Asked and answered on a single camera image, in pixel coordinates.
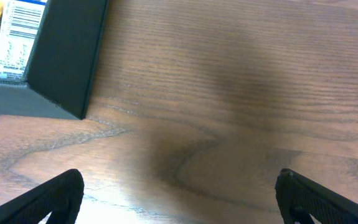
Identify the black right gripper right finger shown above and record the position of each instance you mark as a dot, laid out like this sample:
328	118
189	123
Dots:
302	200

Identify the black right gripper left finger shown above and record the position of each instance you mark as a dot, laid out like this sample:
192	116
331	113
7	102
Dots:
59	199

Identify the small blue box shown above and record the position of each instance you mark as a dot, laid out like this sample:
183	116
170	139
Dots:
19	27

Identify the dark green open box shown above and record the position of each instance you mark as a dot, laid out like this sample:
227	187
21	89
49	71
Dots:
58	77

